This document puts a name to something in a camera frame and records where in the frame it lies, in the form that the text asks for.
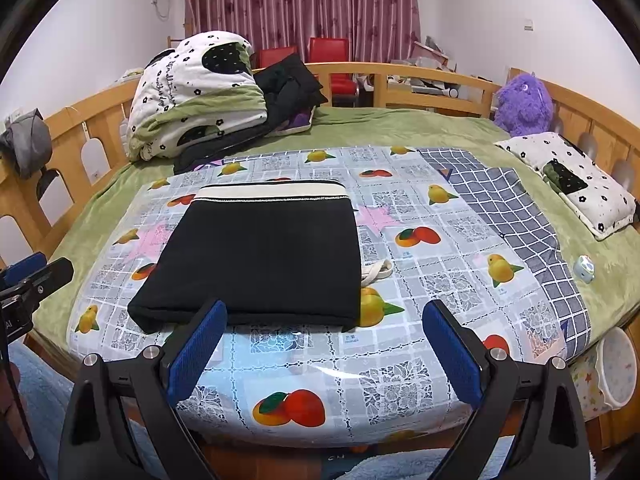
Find black padded jacket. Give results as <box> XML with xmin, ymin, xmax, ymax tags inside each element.
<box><xmin>172</xmin><ymin>54</ymin><xmax>328</xmax><ymax>173</ymax></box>

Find grey cloth on rail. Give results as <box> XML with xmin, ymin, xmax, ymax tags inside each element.
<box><xmin>0</xmin><ymin>108</ymin><xmax>53</xmax><ymax>178</ymax></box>

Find black pants with cream waistband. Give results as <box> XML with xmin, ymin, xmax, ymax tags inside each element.
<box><xmin>127</xmin><ymin>180</ymin><xmax>394</xmax><ymax>334</ymax></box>

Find small white teal toy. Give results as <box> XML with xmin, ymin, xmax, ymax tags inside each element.
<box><xmin>572</xmin><ymin>255</ymin><xmax>596</xmax><ymax>283</ymax></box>

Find red chair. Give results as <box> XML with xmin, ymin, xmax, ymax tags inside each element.
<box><xmin>307</xmin><ymin>37</ymin><xmax>358</xmax><ymax>106</ymax></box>
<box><xmin>252</xmin><ymin>46</ymin><xmax>301</xmax><ymax>68</ymax></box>

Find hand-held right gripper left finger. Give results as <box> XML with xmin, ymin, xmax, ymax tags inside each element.
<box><xmin>57</xmin><ymin>299</ymin><xmax>228</xmax><ymax>480</ymax></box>

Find green plush blanket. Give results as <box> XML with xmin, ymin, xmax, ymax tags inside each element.
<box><xmin>30</xmin><ymin>105</ymin><xmax>640</xmax><ymax>351</ymax></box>

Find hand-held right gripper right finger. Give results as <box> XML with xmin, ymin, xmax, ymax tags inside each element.
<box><xmin>421</xmin><ymin>300</ymin><xmax>593</xmax><ymax>480</ymax></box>

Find purple cloth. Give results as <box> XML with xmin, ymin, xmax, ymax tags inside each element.
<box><xmin>280</xmin><ymin>107</ymin><xmax>315</xmax><ymax>133</ymax></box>

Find light blue fluffy rug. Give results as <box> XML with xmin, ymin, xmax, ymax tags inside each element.
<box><xmin>7</xmin><ymin>337</ymin><xmax>466</xmax><ymax>480</ymax></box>

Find white plastic basin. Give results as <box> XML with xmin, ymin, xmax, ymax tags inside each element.
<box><xmin>597</xmin><ymin>327</ymin><xmax>638</xmax><ymax>408</ymax></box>

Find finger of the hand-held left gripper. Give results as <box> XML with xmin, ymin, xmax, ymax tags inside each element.
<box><xmin>22</xmin><ymin>257</ymin><xmax>75</xmax><ymax>306</ymax></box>
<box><xmin>0</xmin><ymin>253</ymin><xmax>48</xmax><ymax>286</ymax></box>

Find cluttered side table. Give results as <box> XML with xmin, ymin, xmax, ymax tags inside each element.
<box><xmin>385</xmin><ymin>35</ymin><xmax>493</xmax><ymax>111</ymax></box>

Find star print cloth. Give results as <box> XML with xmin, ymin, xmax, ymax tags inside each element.
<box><xmin>567</xmin><ymin>347</ymin><xmax>613</xmax><ymax>418</ymax></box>

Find grey checked sheet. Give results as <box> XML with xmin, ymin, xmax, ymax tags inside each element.
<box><xmin>417</xmin><ymin>147</ymin><xmax>593</xmax><ymax>333</ymax></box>

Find red striped curtain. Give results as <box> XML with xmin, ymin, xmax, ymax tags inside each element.
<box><xmin>184</xmin><ymin>0</ymin><xmax>421</xmax><ymax>63</ymax></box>

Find folded flower print quilt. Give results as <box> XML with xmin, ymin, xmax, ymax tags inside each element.
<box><xmin>125</xmin><ymin>31</ymin><xmax>268</xmax><ymax>162</ymax></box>

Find fruit print plastic tablecloth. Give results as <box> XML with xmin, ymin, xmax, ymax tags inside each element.
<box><xmin>67</xmin><ymin>145</ymin><xmax>593</xmax><ymax>448</ymax></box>

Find purple plush toy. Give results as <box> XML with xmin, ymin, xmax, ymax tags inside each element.
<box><xmin>492</xmin><ymin>72</ymin><xmax>555</xmax><ymax>137</ymax></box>

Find wooden bed frame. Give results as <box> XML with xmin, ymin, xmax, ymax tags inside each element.
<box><xmin>0</xmin><ymin>35</ymin><xmax>640</xmax><ymax>451</ymax></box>

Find flower print pillow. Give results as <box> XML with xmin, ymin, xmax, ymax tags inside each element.
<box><xmin>494</xmin><ymin>131</ymin><xmax>638</xmax><ymax>240</ymax></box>

